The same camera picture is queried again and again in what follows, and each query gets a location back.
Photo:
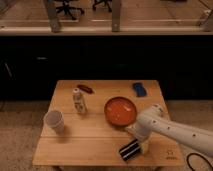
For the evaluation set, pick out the blue toy object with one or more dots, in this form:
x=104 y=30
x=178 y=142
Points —
x=139 y=89

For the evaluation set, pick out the orange round plate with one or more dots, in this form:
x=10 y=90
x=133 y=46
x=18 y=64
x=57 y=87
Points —
x=120 y=111

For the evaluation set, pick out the grey metal post right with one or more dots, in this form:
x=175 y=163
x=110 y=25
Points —
x=205 y=22

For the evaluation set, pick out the white paper cup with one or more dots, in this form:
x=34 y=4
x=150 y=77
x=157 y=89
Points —
x=54 y=120

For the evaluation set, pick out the wooden table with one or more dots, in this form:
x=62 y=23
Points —
x=89 y=140

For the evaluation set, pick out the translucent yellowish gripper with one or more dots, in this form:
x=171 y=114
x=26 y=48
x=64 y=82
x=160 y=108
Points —
x=144 y=146

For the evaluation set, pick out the black office chair base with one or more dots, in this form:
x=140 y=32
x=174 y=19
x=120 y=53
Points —
x=66 y=8

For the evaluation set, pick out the black white striped eraser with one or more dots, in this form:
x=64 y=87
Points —
x=130 y=150

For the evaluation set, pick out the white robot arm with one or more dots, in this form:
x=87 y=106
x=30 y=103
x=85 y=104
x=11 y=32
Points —
x=151 y=120

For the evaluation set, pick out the grey metal post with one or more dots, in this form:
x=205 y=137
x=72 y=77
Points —
x=205 y=22
x=52 y=16
x=116 y=15

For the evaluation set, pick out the white plastic bottle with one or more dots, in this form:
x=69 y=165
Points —
x=79 y=101

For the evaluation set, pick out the dark red oblong object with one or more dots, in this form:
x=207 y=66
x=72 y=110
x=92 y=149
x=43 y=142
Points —
x=85 y=88

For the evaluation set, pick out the grey metal post centre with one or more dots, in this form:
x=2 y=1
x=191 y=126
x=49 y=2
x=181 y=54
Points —
x=116 y=15

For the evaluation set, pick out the grey metal post left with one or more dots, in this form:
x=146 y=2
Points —
x=52 y=16

